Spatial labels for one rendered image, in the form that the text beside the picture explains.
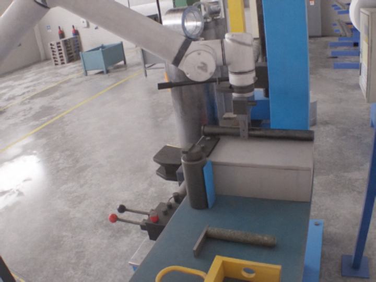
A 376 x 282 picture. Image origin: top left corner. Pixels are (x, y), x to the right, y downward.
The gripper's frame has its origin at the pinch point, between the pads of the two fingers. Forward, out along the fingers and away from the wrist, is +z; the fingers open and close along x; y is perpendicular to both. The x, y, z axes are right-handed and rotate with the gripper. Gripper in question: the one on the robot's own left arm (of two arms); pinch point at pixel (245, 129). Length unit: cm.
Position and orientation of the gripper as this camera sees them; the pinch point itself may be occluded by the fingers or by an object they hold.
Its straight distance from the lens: 112.4
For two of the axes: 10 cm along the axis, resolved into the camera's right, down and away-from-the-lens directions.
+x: 3.6, -4.2, 8.3
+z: 1.2, 9.1, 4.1
